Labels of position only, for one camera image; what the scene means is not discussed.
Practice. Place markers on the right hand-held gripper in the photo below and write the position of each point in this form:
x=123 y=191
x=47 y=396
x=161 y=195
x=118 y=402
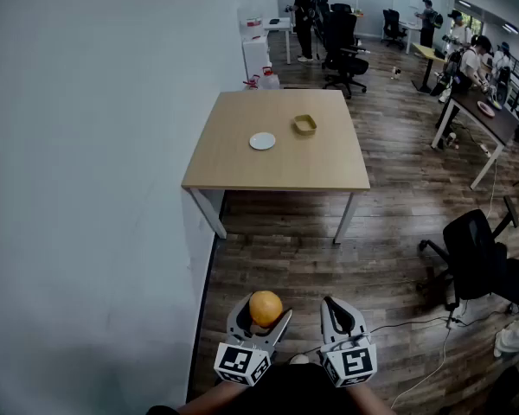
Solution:
x=350 y=361

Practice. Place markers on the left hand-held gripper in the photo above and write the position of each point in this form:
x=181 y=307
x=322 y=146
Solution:
x=242 y=361

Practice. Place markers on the orange fruit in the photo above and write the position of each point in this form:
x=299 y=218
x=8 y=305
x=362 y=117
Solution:
x=266 y=307

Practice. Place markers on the white round plate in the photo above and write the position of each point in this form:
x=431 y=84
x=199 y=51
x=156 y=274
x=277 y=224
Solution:
x=262 y=141

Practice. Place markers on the person's right forearm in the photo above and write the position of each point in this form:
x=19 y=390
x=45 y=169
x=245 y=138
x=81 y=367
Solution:
x=369 y=402

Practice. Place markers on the person's left forearm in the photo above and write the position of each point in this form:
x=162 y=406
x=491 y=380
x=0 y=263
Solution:
x=207 y=400

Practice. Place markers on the plate with food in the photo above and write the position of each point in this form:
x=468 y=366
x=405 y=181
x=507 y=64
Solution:
x=485 y=108

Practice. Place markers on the person's white shoe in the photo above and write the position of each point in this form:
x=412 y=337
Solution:
x=299 y=359

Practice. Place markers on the person's black clothing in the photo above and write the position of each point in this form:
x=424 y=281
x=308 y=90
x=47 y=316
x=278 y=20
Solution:
x=294 y=391

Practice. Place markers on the white power strip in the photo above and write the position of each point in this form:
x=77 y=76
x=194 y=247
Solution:
x=451 y=321

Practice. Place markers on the light wooden table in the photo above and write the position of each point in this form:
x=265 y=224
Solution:
x=281 y=167

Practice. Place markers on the white bag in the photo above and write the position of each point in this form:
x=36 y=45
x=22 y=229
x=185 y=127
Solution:
x=514 y=335

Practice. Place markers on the tan rectangular box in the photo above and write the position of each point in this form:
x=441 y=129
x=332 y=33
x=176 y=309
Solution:
x=305 y=129

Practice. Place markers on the paper cup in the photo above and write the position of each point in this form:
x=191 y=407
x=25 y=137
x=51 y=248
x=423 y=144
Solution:
x=452 y=138

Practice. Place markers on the clear water jug red cap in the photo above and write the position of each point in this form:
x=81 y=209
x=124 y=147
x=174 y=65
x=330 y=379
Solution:
x=251 y=84
x=269 y=80

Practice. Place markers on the dark table white legs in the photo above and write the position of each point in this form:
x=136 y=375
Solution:
x=488 y=117

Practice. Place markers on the white cabinet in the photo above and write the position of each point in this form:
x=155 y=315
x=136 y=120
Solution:
x=256 y=52

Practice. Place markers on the yellow desk black leg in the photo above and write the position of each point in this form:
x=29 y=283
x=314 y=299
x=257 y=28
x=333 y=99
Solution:
x=428 y=52

